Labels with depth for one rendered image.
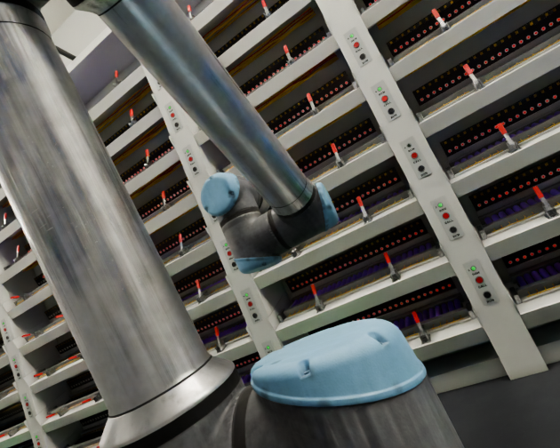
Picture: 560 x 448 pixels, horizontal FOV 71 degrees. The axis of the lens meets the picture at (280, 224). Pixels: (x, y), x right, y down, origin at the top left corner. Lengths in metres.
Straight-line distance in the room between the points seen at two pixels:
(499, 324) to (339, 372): 0.93
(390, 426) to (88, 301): 0.28
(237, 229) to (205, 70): 0.34
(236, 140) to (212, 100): 0.07
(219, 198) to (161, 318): 0.43
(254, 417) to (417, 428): 0.14
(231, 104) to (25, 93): 0.25
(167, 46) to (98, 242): 0.26
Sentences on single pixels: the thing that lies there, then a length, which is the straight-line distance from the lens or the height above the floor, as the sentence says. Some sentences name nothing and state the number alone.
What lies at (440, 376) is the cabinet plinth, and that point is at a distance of 1.32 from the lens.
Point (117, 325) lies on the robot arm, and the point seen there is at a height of 0.48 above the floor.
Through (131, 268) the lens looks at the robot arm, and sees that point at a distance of 0.41.
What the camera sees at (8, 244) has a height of 1.29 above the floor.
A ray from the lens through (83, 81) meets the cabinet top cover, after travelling 2.16.
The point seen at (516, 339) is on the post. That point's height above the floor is 0.10.
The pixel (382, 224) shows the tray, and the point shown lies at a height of 0.52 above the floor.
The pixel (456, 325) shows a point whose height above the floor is 0.16.
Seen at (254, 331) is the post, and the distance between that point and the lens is 1.42.
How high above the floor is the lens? 0.44
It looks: 10 degrees up
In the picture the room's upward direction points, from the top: 24 degrees counter-clockwise
